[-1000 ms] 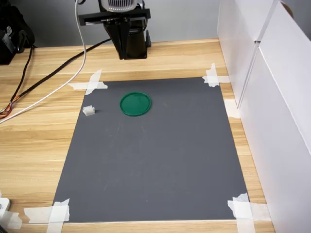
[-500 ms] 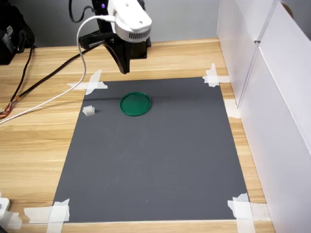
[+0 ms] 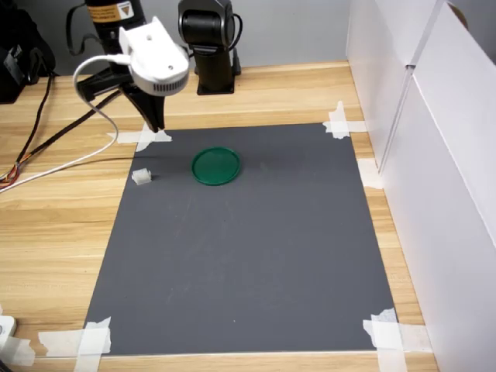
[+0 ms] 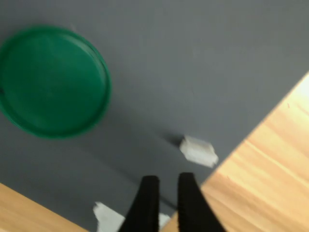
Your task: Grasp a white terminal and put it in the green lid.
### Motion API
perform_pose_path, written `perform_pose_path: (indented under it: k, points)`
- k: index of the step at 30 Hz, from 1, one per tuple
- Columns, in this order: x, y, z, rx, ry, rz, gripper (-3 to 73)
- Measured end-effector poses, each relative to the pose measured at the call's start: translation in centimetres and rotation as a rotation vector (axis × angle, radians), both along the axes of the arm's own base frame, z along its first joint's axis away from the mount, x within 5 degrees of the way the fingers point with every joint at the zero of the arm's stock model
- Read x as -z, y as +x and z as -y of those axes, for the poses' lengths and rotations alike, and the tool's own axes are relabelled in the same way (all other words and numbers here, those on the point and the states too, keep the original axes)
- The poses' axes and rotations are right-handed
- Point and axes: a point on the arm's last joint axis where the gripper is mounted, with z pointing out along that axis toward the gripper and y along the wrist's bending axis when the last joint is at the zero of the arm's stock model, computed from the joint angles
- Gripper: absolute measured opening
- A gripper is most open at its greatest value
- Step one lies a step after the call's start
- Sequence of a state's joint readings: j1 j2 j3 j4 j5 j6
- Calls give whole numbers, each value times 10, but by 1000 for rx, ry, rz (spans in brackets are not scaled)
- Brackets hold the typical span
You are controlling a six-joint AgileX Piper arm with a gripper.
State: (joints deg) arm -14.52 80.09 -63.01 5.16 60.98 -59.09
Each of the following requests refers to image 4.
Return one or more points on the dark grey mat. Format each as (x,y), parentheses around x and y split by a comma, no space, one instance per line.
(169,72)

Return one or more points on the round green lid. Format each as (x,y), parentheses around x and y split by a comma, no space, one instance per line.
(53,84)

